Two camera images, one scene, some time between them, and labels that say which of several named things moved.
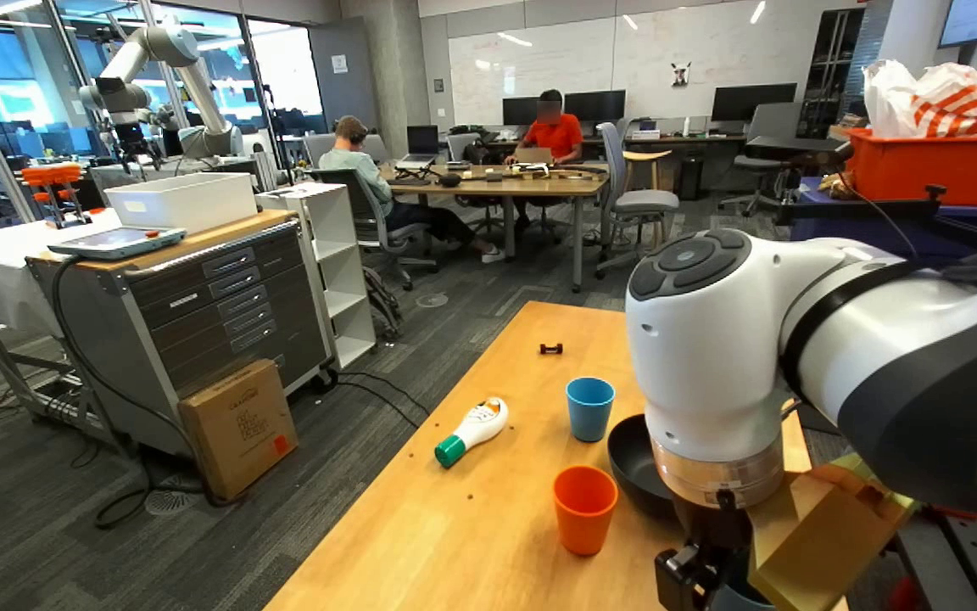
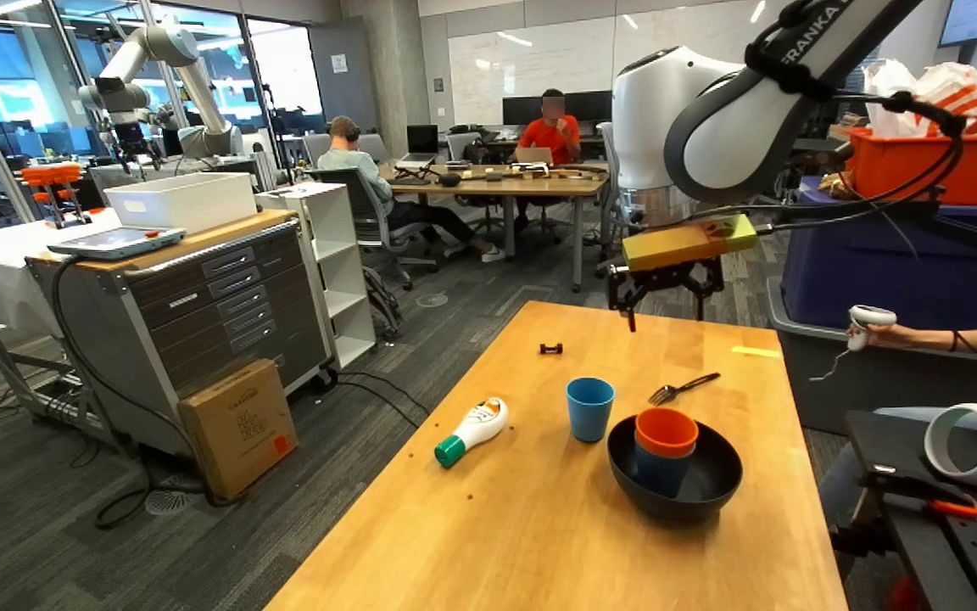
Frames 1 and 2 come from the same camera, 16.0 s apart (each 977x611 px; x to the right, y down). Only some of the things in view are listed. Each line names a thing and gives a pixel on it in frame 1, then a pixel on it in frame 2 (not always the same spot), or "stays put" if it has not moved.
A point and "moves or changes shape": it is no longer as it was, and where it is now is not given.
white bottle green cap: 483,424 stays put
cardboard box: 237,429 stays put
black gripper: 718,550 → 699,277
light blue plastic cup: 589,405 stays put
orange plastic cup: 583,496 moves or changes shape
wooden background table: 506,182 stays put
